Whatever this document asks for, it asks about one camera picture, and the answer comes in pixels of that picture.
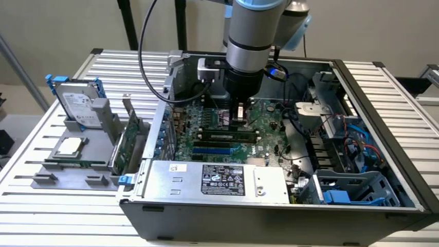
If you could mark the green motherboard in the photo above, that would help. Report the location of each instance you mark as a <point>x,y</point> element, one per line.
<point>236,151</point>

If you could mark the green RAM stick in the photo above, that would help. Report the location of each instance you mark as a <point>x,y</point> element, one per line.
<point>74,162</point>

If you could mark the silver metal drive bracket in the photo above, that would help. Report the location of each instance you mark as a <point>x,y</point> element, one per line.
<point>312,110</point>

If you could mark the blue disk caddy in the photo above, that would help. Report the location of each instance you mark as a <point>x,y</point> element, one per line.
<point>99,88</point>

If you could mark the green graphics card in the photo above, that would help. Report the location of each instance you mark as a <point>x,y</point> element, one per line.
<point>125,146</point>

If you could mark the black stand pole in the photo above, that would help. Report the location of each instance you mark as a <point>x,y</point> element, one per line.
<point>180,24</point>
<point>127,24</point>

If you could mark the blue case latch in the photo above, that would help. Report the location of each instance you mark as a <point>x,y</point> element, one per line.
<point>124,180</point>

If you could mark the small black box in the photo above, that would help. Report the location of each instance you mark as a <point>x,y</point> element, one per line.
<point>5,142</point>

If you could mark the blue USB plug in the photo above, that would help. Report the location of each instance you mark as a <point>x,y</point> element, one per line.
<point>276,72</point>

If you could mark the grey parts rack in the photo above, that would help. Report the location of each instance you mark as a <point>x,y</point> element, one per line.
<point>78,177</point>

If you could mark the neighbouring slatted table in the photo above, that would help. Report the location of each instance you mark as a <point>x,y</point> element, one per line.
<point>428,85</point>

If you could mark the grey metal disk bay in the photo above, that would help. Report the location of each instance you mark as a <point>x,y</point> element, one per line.
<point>352,186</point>

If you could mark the CPU socket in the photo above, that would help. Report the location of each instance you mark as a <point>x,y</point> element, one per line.
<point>221,116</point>

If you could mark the installed RAM stick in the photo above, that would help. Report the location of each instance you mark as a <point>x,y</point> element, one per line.
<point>228,136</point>

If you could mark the black expansion slot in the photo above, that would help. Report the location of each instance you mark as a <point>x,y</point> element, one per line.
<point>212,144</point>

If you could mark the blue caddy in bay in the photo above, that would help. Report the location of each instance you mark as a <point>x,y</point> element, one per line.
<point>336,196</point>

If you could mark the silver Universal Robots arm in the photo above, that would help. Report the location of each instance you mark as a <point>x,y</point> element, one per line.
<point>252,31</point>

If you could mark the grey slanted metal pole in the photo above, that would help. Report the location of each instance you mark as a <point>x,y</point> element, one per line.
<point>24,74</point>

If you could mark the silver hard disk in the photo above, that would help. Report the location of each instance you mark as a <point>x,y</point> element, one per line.
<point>80,105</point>

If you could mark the silver chipset heatsink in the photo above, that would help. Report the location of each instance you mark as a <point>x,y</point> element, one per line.
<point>256,162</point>

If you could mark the blue expansion slot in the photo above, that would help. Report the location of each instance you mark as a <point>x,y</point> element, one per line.
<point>211,150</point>

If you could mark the silver CPU chip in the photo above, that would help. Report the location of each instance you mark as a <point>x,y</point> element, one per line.
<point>70,146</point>

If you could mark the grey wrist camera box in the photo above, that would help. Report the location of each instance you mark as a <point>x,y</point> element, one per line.
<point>207,69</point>

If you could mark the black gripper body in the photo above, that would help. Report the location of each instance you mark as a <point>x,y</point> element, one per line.
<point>243,82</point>

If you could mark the silver power supply unit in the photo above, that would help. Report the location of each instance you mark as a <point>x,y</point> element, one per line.
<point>212,181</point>

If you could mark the black open PC case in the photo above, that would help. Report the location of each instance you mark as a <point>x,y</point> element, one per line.
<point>273,221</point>

